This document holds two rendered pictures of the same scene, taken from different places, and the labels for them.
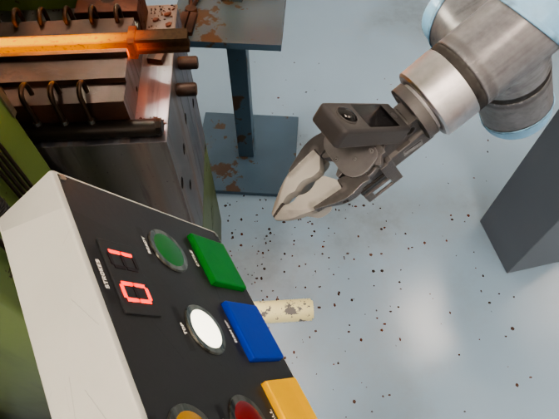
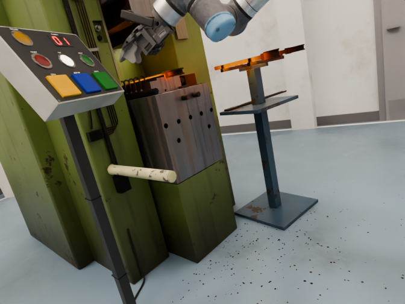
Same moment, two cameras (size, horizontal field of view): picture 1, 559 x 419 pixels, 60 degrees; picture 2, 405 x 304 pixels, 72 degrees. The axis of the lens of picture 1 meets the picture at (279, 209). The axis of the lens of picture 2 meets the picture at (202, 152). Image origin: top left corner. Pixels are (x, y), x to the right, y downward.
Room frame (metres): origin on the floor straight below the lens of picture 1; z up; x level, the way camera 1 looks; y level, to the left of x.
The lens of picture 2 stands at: (-0.22, -0.90, 0.95)
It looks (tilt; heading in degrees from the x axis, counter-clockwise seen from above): 14 degrees down; 49
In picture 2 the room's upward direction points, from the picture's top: 13 degrees counter-clockwise
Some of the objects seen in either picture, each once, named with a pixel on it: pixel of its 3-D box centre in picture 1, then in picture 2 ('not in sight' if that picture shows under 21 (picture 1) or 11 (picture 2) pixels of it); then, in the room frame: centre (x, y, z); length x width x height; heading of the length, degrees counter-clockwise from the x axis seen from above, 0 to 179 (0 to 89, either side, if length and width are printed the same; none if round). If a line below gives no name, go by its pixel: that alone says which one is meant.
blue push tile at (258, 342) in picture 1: (249, 333); (85, 84); (0.17, 0.03, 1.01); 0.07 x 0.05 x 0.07; 28
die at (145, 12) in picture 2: not in sight; (123, 19); (0.65, 0.47, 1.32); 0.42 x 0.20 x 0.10; 93
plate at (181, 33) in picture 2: not in sight; (179, 23); (0.97, 0.41, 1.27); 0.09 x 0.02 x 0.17; 3
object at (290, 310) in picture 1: (204, 315); (138, 172); (0.33, 0.15, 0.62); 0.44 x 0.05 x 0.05; 93
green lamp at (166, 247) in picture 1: (168, 250); (87, 60); (0.24, 0.12, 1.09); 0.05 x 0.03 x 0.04; 3
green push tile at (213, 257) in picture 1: (215, 264); (104, 81); (0.26, 0.08, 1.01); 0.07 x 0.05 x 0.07; 28
